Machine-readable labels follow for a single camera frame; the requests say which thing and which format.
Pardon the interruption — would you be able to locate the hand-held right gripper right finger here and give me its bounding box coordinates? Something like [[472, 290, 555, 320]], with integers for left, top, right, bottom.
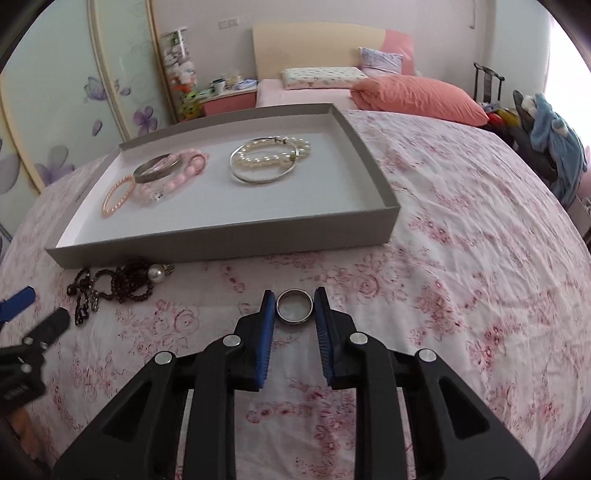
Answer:
[[314, 286, 541, 480]]

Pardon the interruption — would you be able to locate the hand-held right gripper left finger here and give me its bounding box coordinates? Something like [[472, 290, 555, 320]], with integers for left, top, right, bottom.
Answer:
[[52, 288, 278, 480]]

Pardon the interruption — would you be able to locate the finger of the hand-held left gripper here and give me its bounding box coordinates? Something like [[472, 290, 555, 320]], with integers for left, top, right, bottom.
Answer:
[[0, 286, 36, 325], [21, 308, 71, 352]]

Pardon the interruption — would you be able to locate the silver ring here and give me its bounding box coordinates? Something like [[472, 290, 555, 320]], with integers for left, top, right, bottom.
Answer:
[[276, 288, 315, 324]]

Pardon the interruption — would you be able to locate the dark bead necklace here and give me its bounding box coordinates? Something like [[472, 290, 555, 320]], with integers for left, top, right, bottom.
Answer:
[[67, 261, 155, 326]]

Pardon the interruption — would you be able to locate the pink pearl bracelet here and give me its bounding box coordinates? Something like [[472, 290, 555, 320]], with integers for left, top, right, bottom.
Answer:
[[102, 176, 139, 218]]

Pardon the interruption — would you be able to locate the grey cardboard tray box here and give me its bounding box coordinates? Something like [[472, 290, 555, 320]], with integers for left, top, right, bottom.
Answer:
[[45, 102, 400, 270]]

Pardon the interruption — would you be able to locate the thin silver bangle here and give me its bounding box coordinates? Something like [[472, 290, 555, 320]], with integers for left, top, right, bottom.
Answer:
[[229, 137, 299, 185]]

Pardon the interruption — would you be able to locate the wide grey metal bangle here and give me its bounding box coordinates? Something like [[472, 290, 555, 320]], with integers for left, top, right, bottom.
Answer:
[[133, 154, 182, 185]]

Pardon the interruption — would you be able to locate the white pearl necklace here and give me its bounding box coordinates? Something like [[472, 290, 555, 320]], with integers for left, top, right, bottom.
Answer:
[[233, 136, 311, 172]]

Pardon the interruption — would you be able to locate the light pink bead bracelet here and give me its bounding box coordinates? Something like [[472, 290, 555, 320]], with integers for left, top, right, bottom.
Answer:
[[134, 148, 210, 204]]

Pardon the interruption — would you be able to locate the person's left hand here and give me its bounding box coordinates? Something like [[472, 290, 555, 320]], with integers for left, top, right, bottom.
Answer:
[[8, 411, 38, 457]]

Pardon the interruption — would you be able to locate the floral sliding door wardrobe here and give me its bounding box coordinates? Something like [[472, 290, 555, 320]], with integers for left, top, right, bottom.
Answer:
[[0, 0, 177, 241]]

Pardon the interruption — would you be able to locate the pink nightstand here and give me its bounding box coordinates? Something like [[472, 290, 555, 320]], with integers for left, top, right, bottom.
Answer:
[[199, 88, 258, 119]]

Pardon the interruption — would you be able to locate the pink bed sheet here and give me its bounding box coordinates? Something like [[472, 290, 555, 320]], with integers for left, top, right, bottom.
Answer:
[[255, 78, 366, 112]]

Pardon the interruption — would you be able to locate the salmon pink pillow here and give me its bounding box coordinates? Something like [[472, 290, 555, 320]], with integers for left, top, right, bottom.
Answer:
[[351, 74, 490, 128]]

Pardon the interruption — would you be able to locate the white patterned pillow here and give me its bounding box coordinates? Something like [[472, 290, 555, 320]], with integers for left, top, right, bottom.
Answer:
[[281, 67, 366, 91]]

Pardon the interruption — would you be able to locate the red yellow toy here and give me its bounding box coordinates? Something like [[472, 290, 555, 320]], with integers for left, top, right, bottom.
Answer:
[[484, 107, 514, 129]]

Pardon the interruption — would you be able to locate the plush toy column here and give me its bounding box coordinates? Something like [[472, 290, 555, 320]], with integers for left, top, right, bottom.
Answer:
[[159, 28, 204, 122]]

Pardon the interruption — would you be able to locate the small blue patterned pillow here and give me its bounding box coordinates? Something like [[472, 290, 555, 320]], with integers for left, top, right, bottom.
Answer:
[[359, 47, 404, 77]]

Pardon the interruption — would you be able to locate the grey office chair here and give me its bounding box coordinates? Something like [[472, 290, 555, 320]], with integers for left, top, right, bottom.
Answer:
[[510, 90, 562, 182]]

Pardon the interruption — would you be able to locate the beige and pink headboard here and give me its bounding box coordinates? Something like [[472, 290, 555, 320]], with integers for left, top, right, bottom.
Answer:
[[252, 24, 414, 82]]

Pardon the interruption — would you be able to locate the dark wooden chair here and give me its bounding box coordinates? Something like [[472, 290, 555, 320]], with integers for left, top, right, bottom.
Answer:
[[473, 62, 504, 110]]

